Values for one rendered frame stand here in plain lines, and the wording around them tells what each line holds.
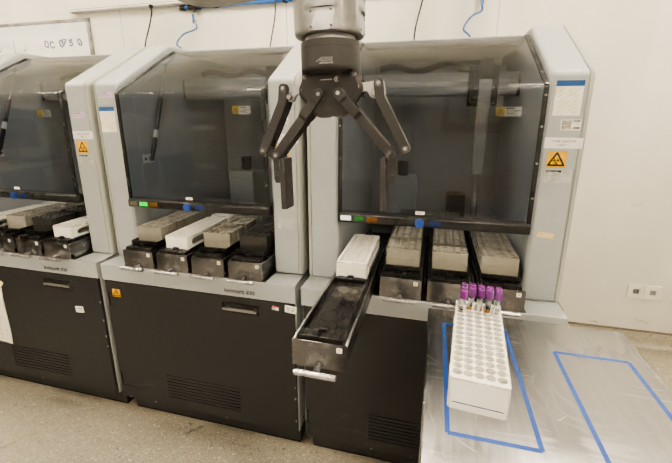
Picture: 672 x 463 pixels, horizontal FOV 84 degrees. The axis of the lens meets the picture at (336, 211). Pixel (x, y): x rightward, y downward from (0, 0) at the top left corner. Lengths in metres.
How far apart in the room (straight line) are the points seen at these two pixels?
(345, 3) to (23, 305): 2.02
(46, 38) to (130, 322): 2.41
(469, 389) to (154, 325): 1.32
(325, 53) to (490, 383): 0.58
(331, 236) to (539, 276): 0.69
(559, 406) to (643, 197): 1.91
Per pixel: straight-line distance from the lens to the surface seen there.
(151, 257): 1.62
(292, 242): 1.39
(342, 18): 0.48
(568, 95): 1.28
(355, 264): 1.20
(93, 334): 2.01
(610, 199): 2.57
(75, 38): 3.45
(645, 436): 0.86
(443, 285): 1.25
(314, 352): 0.94
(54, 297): 2.08
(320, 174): 1.30
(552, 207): 1.30
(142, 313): 1.77
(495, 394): 0.75
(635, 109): 2.54
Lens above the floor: 1.32
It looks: 14 degrees down
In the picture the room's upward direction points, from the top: straight up
